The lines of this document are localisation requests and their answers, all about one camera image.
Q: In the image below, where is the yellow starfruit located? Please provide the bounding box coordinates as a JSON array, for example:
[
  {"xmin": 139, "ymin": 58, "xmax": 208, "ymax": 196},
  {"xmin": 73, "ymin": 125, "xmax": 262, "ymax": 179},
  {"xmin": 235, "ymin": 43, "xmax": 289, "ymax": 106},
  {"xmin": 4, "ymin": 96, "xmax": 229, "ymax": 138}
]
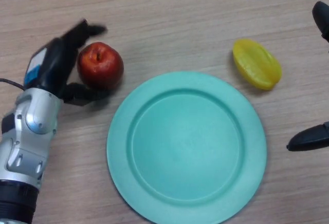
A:
[{"xmin": 232, "ymin": 38, "xmax": 283, "ymax": 91}]

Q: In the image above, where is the green round plate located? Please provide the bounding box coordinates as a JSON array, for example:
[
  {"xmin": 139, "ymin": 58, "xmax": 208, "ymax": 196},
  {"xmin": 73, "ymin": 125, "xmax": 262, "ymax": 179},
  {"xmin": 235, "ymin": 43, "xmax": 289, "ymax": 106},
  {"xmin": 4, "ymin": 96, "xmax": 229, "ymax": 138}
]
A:
[{"xmin": 106, "ymin": 71, "xmax": 267, "ymax": 224}]

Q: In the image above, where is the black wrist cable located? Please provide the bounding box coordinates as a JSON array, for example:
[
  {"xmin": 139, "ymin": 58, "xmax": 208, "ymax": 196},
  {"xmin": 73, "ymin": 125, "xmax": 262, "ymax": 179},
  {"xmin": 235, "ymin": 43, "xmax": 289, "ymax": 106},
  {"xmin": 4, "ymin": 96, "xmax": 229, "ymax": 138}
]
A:
[{"xmin": 0, "ymin": 78, "xmax": 27, "ymax": 91}]

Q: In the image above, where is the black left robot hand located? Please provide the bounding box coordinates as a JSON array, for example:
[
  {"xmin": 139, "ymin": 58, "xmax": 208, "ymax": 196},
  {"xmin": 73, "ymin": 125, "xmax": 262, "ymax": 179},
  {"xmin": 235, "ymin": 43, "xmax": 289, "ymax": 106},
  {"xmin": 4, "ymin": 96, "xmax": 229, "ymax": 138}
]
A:
[{"xmin": 24, "ymin": 19, "xmax": 113, "ymax": 107}]

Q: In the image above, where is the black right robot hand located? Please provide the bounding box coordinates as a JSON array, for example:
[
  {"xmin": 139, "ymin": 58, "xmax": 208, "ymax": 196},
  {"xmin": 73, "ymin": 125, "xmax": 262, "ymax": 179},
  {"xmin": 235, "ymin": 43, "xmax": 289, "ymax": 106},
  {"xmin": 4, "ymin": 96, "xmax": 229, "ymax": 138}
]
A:
[{"xmin": 286, "ymin": 1, "xmax": 329, "ymax": 152}]

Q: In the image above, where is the red apple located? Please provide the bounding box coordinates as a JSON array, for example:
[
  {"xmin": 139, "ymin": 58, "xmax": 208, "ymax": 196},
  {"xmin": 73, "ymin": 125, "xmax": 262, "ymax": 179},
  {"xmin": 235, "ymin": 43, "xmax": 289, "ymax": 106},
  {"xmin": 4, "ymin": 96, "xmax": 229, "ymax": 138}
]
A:
[{"xmin": 77, "ymin": 42, "xmax": 124, "ymax": 90}]

